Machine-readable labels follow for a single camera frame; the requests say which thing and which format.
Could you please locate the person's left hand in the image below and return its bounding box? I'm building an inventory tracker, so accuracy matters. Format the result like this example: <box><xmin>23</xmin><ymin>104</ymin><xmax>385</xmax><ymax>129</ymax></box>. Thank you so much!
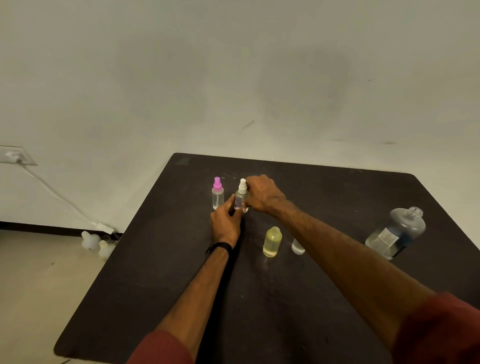
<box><xmin>209</xmin><ymin>194</ymin><xmax>250</xmax><ymax>249</ymax></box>

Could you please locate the person's right hand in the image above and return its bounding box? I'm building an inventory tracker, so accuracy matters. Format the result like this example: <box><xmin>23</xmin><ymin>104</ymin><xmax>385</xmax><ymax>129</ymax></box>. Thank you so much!
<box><xmin>244</xmin><ymin>174</ymin><xmax>288</xmax><ymax>217</ymax></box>

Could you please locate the small purple-tinted bottle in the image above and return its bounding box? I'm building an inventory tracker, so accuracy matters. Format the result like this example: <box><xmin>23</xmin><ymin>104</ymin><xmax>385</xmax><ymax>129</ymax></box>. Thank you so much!
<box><xmin>233</xmin><ymin>189</ymin><xmax>250</xmax><ymax>214</ymax></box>

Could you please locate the small yellow bottle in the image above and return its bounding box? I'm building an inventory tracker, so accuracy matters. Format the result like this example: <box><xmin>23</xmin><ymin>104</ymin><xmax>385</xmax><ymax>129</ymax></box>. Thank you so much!
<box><xmin>262</xmin><ymin>226</ymin><xmax>283</xmax><ymax>259</ymax></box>

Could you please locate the large clear plastic bottle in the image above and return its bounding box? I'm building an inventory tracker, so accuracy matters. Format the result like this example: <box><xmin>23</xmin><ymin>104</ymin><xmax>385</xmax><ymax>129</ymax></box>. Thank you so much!
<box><xmin>364</xmin><ymin>206</ymin><xmax>427</xmax><ymax>261</ymax></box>

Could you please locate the person's left forearm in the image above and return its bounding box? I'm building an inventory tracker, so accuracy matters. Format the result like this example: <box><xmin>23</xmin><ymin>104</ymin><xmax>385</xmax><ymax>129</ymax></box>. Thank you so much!
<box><xmin>155</xmin><ymin>247</ymin><xmax>230</xmax><ymax>359</ymax></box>

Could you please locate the person's right forearm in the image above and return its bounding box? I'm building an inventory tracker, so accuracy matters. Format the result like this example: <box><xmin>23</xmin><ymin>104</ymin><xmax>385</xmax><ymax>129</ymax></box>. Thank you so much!
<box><xmin>275</xmin><ymin>200</ymin><xmax>438</xmax><ymax>352</ymax></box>

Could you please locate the black wristband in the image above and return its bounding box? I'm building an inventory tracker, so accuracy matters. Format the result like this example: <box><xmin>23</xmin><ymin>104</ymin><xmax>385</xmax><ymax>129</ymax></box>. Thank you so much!
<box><xmin>205</xmin><ymin>241</ymin><xmax>233</xmax><ymax>258</ymax></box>

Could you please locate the white plastic floor object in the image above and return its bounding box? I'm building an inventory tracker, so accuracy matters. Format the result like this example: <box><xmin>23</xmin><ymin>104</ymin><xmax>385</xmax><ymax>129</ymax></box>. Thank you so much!
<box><xmin>80</xmin><ymin>230</ymin><xmax>117</xmax><ymax>260</ymax></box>

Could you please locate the white power cable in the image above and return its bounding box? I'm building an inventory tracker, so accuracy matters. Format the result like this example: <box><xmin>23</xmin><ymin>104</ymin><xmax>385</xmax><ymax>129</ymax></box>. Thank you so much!
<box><xmin>18</xmin><ymin>163</ymin><xmax>98</xmax><ymax>226</ymax></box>

